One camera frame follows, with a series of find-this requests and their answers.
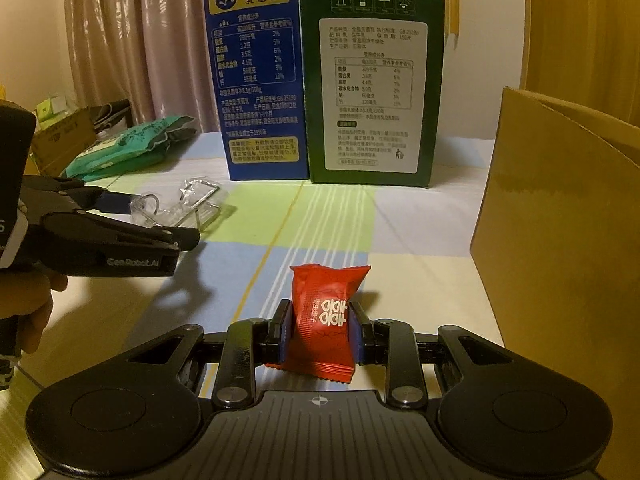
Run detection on checked cloth desktop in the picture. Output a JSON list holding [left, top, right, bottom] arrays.
[[0, 127, 506, 411]]

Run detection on brown cardboard carton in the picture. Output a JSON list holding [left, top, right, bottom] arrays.
[[30, 105, 101, 176]]

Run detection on blue milk carton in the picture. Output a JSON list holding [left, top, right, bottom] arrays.
[[200, 0, 310, 182]]

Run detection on green milk carton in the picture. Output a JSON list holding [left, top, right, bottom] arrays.
[[298, 0, 447, 190]]

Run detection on red candy packet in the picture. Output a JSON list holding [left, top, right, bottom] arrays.
[[264, 263, 372, 385]]

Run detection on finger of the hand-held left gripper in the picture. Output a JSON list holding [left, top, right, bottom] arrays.
[[145, 227, 201, 253], [22, 175, 136, 213]]

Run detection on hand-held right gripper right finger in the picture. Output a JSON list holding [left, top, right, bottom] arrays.
[[349, 300, 526, 409]]

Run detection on pink curtain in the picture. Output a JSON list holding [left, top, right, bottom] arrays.
[[62, 0, 423, 131]]

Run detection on brown cardboard box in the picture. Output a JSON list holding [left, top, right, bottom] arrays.
[[470, 85, 640, 348]]

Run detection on person's left hand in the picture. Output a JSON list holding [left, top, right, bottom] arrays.
[[0, 266, 68, 356]]

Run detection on black and white bags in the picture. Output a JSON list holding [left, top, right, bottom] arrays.
[[92, 97, 133, 136]]

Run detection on stack of green small boxes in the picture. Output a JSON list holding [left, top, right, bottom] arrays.
[[35, 95, 68, 126]]

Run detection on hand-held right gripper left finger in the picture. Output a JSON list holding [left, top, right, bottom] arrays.
[[115, 299, 295, 409]]

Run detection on wooden wardrobe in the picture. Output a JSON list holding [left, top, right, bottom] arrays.
[[520, 0, 640, 171]]

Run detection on clear binder clip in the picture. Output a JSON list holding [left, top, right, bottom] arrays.
[[129, 177, 224, 229]]

